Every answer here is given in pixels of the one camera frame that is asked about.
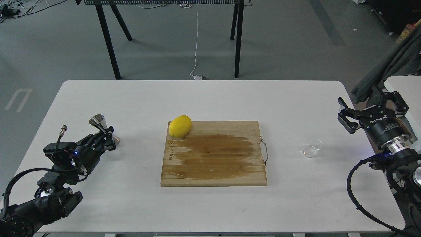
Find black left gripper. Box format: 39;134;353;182
74;126;117;174

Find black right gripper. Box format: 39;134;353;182
338;90;411;150

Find steel double jigger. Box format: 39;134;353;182
89;114;120;145

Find small clear glass cup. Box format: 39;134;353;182
302;137;323;158

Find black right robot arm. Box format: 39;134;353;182
338;91;420;237

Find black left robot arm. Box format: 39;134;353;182
1;125;119;237

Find white side table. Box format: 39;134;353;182
384;76;421;151

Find grey jacket on chair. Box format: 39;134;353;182
350;25;421;106

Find yellow lemon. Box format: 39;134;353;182
169;115;191;138

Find wooden cutting board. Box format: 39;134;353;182
160;120;267;187

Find white hanging cable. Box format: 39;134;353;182
189;5;202;80

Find black floor cables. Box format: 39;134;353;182
0;0;66;23

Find black metal frame table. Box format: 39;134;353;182
75;0;252;80

